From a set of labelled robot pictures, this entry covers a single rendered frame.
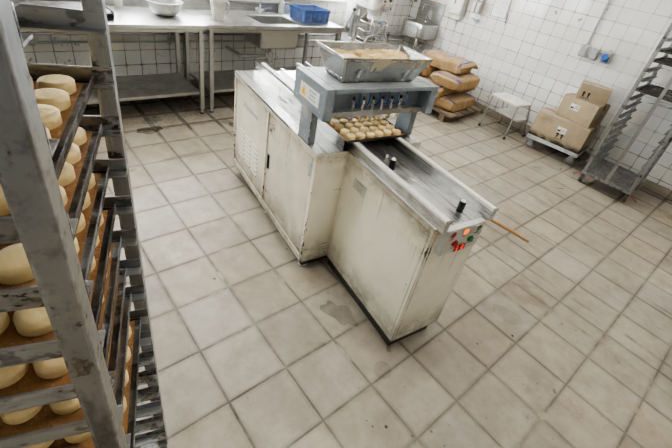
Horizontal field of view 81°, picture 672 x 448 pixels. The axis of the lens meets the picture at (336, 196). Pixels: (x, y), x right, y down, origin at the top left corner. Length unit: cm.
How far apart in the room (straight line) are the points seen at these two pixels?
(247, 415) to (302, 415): 24
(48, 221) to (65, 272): 6
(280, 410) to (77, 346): 153
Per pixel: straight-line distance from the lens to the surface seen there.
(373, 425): 203
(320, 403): 203
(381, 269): 204
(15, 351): 59
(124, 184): 92
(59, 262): 44
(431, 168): 206
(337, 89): 189
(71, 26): 80
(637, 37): 552
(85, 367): 56
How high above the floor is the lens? 177
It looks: 33 degrees down
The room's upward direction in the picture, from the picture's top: 12 degrees clockwise
